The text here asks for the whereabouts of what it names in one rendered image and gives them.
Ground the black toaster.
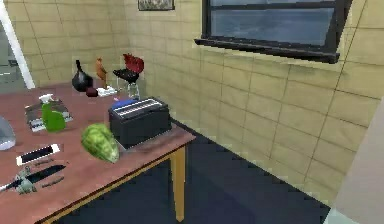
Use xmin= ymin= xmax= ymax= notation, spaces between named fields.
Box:
xmin=108 ymin=97 xmax=173 ymax=150

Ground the clear glass cup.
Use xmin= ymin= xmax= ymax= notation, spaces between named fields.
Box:
xmin=127 ymin=82 xmax=141 ymax=100

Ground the blue flat object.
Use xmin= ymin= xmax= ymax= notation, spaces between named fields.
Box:
xmin=111 ymin=98 xmax=139 ymax=110

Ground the black and red grill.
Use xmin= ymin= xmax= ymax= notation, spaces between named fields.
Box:
xmin=112 ymin=53 xmax=145 ymax=85

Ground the green lettuce head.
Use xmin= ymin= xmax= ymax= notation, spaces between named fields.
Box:
xmin=81 ymin=123 xmax=120 ymax=164

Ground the brown figurine on white base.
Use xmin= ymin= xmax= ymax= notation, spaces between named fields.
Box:
xmin=95 ymin=57 xmax=118 ymax=98

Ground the black round vase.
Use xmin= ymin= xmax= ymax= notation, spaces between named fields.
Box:
xmin=71 ymin=59 xmax=94 ymax=93

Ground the red-brown wooden table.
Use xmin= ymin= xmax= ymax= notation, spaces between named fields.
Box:
xmin=0 ymin=82 xmax=197 ymax=224

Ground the black-framed window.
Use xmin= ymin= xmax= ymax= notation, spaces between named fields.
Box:
xmin=194 ymin=0 xmax=354 ymax=64

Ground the green spray bottle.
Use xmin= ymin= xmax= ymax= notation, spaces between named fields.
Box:
xmin=38 ymin=93 xmax=67 ymax=133

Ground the grey book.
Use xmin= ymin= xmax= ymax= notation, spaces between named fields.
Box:
xmin=24 ymin=99 xmax=74 ymax=133

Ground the white-edged black phone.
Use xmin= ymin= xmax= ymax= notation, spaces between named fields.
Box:
xmin=15 ymin=143 xmax=62 ymax=167

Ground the black-bladed knife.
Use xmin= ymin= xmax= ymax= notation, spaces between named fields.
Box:
xmin=0 ymin=164 xmax=67 ymax=193

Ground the small grey figurine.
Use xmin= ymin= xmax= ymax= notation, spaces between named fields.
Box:
xmin=15 ymin=165 xmax=38 ymax=196

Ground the grey rounded object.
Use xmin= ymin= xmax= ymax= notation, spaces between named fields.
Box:
xmin=0 ymin=115 xmax=17 ymax=152

